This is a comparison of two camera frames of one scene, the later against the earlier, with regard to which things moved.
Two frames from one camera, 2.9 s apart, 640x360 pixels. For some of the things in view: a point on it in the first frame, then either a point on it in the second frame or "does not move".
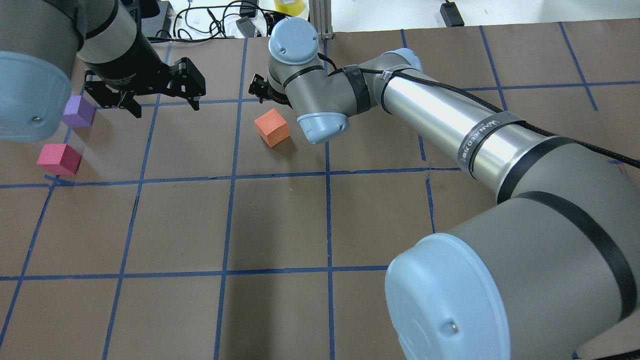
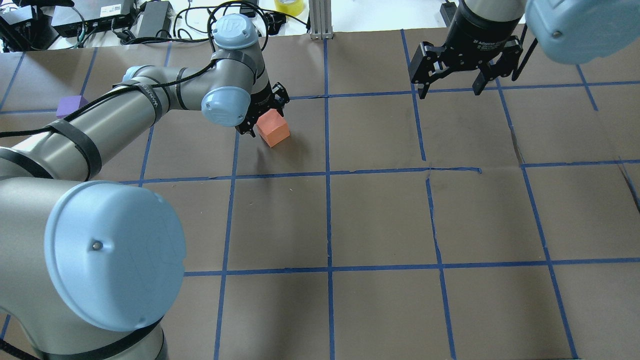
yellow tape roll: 293,7 does not move
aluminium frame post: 320,14 does not move
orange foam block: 272,127 does not move
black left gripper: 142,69 to 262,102
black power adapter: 451,15 does not move
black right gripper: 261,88 to 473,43
